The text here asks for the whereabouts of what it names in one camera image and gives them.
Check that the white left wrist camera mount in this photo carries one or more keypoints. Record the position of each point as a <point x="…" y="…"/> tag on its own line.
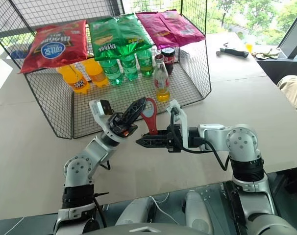
<point x="99" y="115"/>

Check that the green soda plastic bottle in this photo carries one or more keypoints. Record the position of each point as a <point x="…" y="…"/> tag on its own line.
<point x="145" y="63"/>
<point x="113" y="72"/>
<point x="129" y="68"/>

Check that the magenta chip bag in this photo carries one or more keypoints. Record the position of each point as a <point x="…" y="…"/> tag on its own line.
<point x="153" y="27"/>
<point x="180" y="29"/>

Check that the plate with green scraps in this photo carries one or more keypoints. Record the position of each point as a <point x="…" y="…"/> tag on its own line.
<point x="266" y="54"/>

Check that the blue object behind rack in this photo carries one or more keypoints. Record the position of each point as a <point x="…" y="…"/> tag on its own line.
<point x="19" y="54"/>

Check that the dark monitor frame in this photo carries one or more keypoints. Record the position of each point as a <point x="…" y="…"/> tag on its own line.
<point x="293" y="41"/>

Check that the red chip bag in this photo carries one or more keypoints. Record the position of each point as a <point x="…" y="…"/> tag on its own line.
<point x="57" y="46"/>

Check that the dark cola plastic bottle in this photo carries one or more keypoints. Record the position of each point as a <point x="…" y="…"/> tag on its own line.
<point x="168" y="60"/>

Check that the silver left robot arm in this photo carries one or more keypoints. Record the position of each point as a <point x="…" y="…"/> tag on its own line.
<point x="86" y="156"/>

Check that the green chip bag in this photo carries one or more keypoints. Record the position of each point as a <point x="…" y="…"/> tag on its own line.
<point x="103" y="41"/>
<point x="131" y="34"/>

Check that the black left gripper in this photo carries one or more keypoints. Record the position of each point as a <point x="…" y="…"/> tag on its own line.
<point x="119" y="127"/>

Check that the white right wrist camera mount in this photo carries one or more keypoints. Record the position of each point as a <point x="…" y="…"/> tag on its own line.
<point x="180" y="117"/>

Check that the grey robot torso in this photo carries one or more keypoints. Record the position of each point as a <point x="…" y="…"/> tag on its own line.
<point x="138" y="230"/>

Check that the person's khaki trouser leg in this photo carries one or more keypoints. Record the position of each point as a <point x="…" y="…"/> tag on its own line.
<point x="294" y="93"/>

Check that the grey rounded robot leg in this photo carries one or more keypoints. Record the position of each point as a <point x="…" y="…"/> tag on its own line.
<point x="198" y="213"/>
<point x="136" y="211"/>

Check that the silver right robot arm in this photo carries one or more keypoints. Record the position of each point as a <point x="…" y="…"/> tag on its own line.
<point x="241" y="147"/>

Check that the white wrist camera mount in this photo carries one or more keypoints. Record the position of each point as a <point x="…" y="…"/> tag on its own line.
<point x="99" y="115"/>
<point x="180" y="117"/>

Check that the orange soda plastic bottle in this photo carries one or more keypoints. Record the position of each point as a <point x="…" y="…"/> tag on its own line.
<point x="95" y="73"/>
<point x="76" y="82"/>

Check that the glass bottle with yellow drink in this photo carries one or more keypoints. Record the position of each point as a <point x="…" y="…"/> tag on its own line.
<point x="161" y="80"/>

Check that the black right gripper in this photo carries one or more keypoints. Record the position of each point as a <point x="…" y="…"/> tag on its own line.
<point x="174" y="138"/>

